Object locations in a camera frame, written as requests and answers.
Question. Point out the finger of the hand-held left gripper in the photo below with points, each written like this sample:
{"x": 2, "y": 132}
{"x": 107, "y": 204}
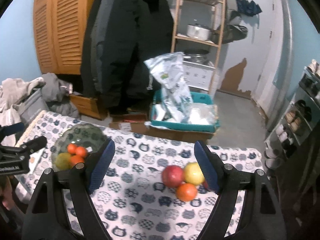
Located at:
{"x": 12, "y": 128}
{"x": 32, "y": 143}

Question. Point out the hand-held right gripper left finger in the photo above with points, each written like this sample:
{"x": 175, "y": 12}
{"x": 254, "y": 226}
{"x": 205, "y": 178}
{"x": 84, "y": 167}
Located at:
{"x": 100, "y": 170}

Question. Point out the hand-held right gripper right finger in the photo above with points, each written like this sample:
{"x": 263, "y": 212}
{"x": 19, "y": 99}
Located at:
{"x": 207, "y": 167}

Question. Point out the yellow apple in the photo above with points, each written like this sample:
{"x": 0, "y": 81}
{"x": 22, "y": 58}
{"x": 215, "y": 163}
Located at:
{"x": 193, "y": 173}

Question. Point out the small red apple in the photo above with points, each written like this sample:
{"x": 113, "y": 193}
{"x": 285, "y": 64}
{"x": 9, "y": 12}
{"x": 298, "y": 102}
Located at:
{"x": 205, "y": 185}

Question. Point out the yellow-green pear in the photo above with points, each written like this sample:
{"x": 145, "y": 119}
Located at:
{"x": 62, "y": 161}

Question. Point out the scalloped glass bowl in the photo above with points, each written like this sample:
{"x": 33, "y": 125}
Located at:
{"x": 80, "y": 135}

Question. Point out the person's left hand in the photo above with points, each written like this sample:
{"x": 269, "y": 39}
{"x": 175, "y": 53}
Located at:
{"x": 7, "y": 198}

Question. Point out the grey fabric tote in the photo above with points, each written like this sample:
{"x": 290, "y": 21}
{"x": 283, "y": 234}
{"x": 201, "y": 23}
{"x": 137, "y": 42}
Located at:
{"x": 32, "y": 107}

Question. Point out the cat print tablecloth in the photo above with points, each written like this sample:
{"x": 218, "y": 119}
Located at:
{"x": 140, "y": 180}

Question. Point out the large flat cardboard box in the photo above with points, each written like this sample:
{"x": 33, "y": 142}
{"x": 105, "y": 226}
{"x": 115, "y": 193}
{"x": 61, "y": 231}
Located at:
{"x": 180, "y": 134}

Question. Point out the cardboard box with red contents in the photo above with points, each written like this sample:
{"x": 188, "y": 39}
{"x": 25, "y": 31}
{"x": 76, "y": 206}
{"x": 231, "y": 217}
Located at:
{"x": 125, "y": 125}

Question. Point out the clear plastic bag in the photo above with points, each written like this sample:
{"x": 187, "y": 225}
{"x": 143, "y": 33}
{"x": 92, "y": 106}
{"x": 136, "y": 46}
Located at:
{"x": 202, "y": 115}

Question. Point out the grey padded jacket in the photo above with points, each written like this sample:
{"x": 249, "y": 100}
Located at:
{"x": 57, "y": 92}

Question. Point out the wooden drawer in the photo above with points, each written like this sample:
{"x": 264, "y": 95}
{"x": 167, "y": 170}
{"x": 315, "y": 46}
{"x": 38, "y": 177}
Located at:
{"x": 87, "y": 105}

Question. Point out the teal plastic basket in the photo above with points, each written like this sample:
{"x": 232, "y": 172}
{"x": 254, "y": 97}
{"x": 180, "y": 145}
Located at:
{"x": 200, "y": 100}

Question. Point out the white patterned drawer box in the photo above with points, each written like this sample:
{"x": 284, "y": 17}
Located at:
{"x": 198, "y": 75}

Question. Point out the white printed rice bag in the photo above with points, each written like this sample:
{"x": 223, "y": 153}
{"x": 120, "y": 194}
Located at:
{"x": 170, "y": 80}

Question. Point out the black hanging jacket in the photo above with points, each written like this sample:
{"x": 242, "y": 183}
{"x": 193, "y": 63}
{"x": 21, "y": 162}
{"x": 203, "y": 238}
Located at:
{"x": 85, "y": 62}

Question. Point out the shoe rack with shoes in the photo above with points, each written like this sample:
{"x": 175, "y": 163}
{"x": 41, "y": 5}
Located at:
{"x": 292, "y": 120}

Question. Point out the wooden louvered wardrobe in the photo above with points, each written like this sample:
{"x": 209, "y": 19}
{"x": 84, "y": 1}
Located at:
{"x": 62, "y": 30}

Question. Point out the metal steamer pot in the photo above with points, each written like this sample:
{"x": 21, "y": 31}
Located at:
{"x": 196, "y": 55}

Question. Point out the grey hanging jacket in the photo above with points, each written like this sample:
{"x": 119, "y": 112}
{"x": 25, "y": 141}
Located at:
{"x": 100, "y": 50}

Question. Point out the grey door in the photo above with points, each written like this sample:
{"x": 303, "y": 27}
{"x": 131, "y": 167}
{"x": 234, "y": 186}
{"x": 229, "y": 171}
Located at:
{"x": 255, "y": 55}

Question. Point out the black hooded coat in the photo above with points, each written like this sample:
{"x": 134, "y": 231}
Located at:
{"x": 140, "y": 42}

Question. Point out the silver cooking pot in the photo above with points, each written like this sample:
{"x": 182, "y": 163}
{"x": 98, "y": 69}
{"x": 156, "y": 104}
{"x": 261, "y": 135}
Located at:
{"x": 198, "y": 32}

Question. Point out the dark hanging bag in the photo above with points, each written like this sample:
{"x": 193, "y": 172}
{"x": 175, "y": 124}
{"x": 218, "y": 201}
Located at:
{"x": 235, "y": 31}

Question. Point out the bamboo shelf unit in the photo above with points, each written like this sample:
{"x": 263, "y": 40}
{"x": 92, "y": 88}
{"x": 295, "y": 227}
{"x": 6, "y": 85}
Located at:
{"x": 175, "y": 30}

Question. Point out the dark blue umbrella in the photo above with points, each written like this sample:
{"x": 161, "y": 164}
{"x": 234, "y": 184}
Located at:
{"x": 248, "y": 7}

